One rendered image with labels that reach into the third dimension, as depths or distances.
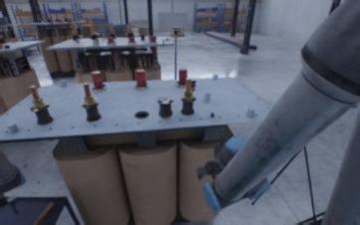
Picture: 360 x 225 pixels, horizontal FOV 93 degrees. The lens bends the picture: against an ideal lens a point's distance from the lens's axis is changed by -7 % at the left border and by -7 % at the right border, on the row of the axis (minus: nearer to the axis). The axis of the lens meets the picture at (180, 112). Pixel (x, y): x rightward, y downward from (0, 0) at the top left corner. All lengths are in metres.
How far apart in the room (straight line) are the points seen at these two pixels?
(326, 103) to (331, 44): 0.08
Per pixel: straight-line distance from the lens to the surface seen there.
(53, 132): 1.11
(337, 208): 0.51
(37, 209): 1.46
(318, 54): 0.27
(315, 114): 0.31
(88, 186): 1.49
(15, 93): 3.37
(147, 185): 1.45
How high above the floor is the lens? 1.89
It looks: 29 degrees down
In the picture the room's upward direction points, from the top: 1 degrees clockwise
